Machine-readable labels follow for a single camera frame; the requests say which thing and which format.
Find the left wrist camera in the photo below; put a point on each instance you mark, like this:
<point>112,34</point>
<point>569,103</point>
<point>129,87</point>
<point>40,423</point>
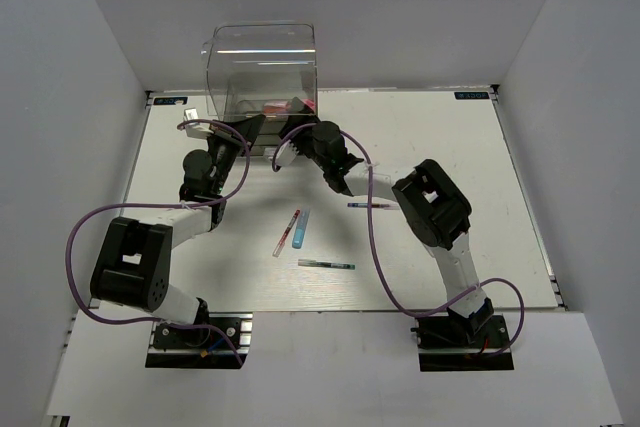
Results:
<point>192,119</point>

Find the pink capped marker bottle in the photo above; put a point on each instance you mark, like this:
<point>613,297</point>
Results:
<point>275,107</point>

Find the left blue corner label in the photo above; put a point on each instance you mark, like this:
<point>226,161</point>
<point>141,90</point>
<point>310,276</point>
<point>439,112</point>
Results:
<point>170,101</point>

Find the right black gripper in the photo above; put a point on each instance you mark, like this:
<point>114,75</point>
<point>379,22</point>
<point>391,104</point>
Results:
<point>297,120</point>

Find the right blue corner label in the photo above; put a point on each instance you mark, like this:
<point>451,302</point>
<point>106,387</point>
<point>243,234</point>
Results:
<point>471,95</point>

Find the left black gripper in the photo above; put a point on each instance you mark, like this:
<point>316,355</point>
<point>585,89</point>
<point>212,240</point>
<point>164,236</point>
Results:
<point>250,128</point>

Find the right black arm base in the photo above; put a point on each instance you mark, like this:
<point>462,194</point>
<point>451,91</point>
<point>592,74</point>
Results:
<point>442,349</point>

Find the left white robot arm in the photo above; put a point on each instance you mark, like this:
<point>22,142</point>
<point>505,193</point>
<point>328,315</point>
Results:
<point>133,265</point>

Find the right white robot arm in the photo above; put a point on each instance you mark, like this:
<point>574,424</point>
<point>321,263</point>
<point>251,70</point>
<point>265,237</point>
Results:
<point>433,206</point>

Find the green pen refill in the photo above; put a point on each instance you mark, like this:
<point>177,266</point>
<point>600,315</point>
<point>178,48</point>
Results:
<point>324,264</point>

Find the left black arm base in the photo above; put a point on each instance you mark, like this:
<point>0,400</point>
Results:
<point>201,349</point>

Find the clear acrylic drawer organizer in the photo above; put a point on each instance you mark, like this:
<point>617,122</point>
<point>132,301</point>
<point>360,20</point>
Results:
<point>250,63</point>

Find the blue corner label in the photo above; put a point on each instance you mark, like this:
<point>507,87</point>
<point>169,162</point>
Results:
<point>170,101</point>
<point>471,95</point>

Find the blue highlighter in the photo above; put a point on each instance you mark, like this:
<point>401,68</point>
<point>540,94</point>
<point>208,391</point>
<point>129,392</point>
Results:
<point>300,229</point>

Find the red pen refill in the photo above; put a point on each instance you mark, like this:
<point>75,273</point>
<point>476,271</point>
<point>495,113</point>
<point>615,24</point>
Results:
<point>280,245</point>

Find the dark blue pen refill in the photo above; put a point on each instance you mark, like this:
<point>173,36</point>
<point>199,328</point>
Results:
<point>375,205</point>

